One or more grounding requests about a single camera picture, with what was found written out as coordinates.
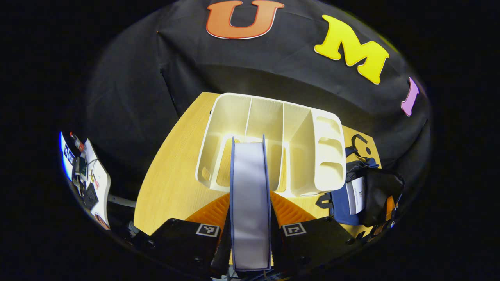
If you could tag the cream plastic bookshelf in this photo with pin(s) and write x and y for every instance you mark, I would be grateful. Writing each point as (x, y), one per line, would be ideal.
(300, 156)

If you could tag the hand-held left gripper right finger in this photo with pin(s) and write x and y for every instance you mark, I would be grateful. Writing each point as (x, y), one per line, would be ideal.
(312, 242)

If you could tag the white cover book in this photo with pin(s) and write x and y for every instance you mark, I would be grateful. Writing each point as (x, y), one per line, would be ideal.
(355, 195)

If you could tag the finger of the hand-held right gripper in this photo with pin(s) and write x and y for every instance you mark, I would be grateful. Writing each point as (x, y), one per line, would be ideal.
(390, 208)

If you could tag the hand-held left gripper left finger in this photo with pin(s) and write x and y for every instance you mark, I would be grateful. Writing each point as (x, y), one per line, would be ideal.
(183, 242)

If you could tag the white side desk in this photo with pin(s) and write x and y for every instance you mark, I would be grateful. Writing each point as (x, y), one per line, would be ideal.
(102, 187)

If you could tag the lavender cover book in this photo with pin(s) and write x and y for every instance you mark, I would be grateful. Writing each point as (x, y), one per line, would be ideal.
(250, 203)

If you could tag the navy blue schoolbag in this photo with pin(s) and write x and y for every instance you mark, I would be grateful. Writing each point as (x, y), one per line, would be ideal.
(381, 195)

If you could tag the computer monitor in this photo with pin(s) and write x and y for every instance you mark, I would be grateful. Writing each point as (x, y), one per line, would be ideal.
(66, 156)

